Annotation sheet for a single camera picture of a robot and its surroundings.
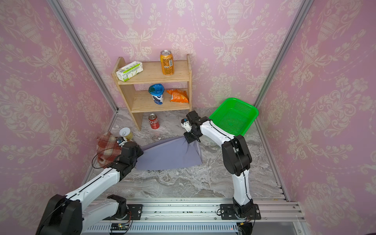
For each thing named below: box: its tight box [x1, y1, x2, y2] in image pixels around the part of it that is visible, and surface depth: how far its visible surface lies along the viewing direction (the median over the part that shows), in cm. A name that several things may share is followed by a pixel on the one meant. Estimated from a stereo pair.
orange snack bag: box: [166, 89, 190, 103], surface depth 93 cm
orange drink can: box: [159, 49, 175, 76], surface depth 73 cm
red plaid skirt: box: [96, 131, 122, 169], surface depth 91 cm
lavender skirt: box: [135, 135, 204, 171], surface depth 92 cm
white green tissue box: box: [116, 60, 144, 82], surface depth 76 cm
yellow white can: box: [118, 126, 134, 141], surface depth 102 cm
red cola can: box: [148, 113, 160, 130], surface depth 104 cm
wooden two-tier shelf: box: [111, 54, 192, 131], surface depth 81 cm
